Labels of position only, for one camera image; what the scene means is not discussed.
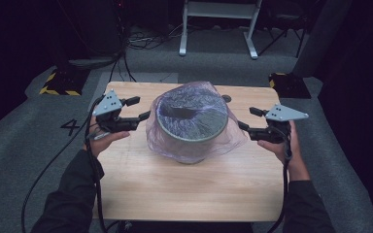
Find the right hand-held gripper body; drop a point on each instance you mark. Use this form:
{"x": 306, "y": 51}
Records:
{"x": 277, "y": 129}

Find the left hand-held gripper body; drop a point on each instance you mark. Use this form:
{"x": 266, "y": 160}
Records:
{"x": 113, "y": 121}

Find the purple plastic bag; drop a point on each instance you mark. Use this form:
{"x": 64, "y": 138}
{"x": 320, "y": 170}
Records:
{"x": 236, "y": 139}

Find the green plastic bin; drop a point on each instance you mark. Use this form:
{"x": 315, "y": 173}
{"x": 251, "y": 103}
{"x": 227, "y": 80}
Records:
{"x": 181, "y": 147}

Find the person's left hand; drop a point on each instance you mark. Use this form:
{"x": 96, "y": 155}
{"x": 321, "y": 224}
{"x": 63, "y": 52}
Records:
{"x": 105, "y": 142}

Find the person's right hand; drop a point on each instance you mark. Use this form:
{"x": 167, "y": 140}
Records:
{"x": 291, "y": 158}

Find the yellow-black striped stand base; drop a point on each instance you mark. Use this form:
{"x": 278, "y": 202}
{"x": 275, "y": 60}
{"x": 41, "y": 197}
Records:
{"x": 289, "y": 85}
{"x": 64, "y": 82}

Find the black folding chair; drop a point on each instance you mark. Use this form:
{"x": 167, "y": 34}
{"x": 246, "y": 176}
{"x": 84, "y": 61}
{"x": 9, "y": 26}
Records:
{"x": 285, "y": 22}

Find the grey column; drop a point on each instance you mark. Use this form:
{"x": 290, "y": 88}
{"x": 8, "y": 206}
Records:
{"x": 320, "y": 35}

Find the white metal stand frame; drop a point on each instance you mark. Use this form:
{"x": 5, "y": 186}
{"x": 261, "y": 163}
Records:
{"x": 218, "y": 9}

